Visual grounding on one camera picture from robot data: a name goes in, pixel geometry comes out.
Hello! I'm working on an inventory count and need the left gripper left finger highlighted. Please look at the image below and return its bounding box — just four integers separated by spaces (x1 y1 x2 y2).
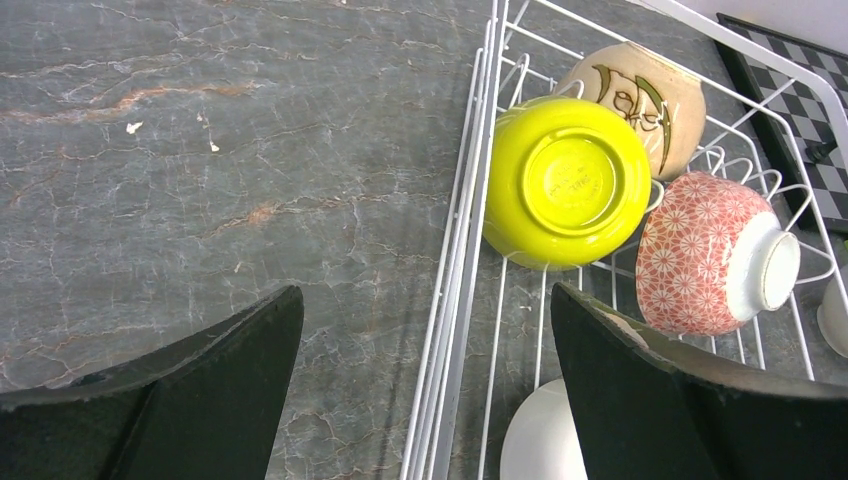
1 286 304 479

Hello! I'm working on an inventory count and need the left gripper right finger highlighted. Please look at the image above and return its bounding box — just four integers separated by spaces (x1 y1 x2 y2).
550 282 847 479

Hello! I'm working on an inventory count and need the red floral pattern bowl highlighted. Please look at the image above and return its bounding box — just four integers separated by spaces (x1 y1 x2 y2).
635 171 801 336

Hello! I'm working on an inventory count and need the white bowl outside rack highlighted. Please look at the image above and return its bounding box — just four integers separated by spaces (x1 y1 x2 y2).
816 279 847 358

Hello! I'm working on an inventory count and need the yellow-green bowl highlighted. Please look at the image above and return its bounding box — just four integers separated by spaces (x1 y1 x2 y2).
482 96 665 271

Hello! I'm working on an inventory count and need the plain white bowl in rack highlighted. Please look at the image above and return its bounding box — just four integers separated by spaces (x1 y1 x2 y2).
499 379 587 480

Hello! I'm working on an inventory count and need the black chess piece lower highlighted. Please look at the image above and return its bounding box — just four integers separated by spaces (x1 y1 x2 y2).
805 139 838 164

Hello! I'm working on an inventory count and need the beige bowl with leaf motif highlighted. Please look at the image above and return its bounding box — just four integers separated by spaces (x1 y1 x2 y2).
555 41 706 182

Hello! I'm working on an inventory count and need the black and white chessboard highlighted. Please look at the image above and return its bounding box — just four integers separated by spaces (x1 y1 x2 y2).
715 13 847 235

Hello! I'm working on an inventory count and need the white wire dish rack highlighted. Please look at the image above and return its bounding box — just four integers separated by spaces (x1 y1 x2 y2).
400 1 847 479

